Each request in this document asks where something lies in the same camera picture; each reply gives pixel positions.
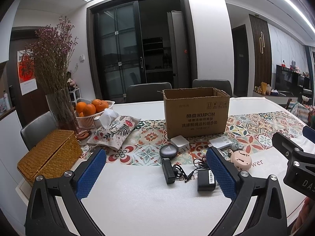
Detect round grey device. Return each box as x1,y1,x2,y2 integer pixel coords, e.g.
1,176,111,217
159,145,178,158

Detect dark interior door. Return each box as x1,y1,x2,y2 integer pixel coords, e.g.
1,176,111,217
231,25,254,92

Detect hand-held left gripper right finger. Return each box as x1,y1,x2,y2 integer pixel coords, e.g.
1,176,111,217
205,148,288,236

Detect brown cardboard box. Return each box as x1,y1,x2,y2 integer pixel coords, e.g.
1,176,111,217
162,87,230,139

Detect white cube charger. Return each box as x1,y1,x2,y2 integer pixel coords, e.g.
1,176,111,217
170,135,190,151

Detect white plastic fruit basket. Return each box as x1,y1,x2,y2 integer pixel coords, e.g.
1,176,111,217
74,101,115,130

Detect grey refrigerator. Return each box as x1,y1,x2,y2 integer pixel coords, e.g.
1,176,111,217
167,11,187,89

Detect brown round dish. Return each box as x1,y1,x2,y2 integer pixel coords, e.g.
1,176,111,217
76,131,92,142

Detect red wall calendar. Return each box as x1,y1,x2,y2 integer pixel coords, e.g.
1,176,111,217
17,50,38,96

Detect patterned white tablecloth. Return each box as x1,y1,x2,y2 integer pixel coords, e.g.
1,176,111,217
15,96,315,236

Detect pink round case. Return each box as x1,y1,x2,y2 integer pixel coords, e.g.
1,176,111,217
230,150,253,171

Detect black television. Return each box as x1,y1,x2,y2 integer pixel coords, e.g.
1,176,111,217
276,64,311,96

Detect white tissue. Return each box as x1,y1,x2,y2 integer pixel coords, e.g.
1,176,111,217
98,108,120,129

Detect woven wicker box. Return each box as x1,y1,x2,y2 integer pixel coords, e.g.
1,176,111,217
17,129,83,187

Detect wooden slat wall panel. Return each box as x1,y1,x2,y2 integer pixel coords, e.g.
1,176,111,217
249,14,272,86

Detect small black adapter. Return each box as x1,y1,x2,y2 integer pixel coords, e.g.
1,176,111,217
161,158,176,184

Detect floral fabric tissue box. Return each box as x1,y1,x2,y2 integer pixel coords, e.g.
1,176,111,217
87,115,142,152

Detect striped chair cushion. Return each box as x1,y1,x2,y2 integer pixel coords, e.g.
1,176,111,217
287,98,311,124

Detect sliding glass door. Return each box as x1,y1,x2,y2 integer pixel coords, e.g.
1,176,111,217
95,1,145,101

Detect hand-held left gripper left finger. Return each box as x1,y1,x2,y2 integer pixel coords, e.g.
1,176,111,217
25,148,107,236

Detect grey chair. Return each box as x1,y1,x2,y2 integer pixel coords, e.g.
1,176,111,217
20,111,58,151
192,79,233,98
125,82,173,104

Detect white shelf with plush toys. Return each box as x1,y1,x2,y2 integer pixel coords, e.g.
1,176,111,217
66,71,81,102

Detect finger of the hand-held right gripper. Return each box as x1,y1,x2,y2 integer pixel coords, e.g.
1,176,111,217
302,125,315,142
272,132,315,163

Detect dark wooden door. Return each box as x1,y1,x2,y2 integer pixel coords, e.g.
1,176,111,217
6,27,50,118

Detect figure keychain with key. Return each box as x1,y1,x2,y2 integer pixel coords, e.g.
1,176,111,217
221,140,244,158

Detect dried purple flowers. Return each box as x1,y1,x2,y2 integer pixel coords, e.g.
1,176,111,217
26,15,79,96

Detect white multi-plug adapter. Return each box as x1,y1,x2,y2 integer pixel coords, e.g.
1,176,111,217
209,138,233,150

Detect glass vase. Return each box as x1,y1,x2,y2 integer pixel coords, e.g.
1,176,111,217
45,88,79,133

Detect black power brick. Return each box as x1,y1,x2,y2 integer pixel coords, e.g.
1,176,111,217
197,168,217,192

